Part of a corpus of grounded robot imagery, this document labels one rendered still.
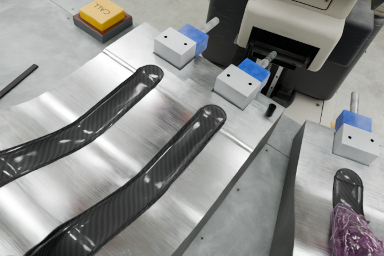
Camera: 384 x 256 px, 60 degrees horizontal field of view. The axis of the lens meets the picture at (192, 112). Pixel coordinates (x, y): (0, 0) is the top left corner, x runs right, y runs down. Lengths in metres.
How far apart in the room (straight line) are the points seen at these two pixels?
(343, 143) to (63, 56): 0.48
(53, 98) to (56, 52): 0.19
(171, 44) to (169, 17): 1.55
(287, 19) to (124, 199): 0.57
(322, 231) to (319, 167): 0.11
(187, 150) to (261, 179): 0.14
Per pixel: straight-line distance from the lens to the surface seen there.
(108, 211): 0.36
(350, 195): 0.49
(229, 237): 0.47
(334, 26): 0.82
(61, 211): 0.35
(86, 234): 0.34
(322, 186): 0.47
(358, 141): 0.50
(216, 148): 0.41
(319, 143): 0.51
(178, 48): 0.48
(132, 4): 2.11
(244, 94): 0.43
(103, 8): 0.67
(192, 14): 2.08
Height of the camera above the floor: 1.24
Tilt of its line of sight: 53 degrees down
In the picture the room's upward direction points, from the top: 11 degrees clockwise
